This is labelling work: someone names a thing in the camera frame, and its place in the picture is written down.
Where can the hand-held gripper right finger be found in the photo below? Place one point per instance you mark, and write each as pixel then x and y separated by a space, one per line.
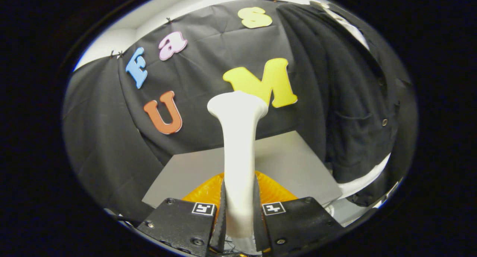
pixel 298 223

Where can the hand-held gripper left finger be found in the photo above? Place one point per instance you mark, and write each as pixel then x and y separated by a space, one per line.
pixel 179 223

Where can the white garment steamer head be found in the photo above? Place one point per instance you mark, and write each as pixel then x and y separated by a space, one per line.
pixel 238 156

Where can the black jacket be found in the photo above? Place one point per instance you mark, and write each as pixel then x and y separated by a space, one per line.
pixel 335 81

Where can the white garment form board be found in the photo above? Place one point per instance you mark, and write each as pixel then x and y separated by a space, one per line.
pixel 365 178

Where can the grey cabinet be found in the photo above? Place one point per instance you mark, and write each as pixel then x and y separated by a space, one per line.
pixel 193 175

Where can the black backdrop cloth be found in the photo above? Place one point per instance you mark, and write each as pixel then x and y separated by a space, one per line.
pixel 104 137

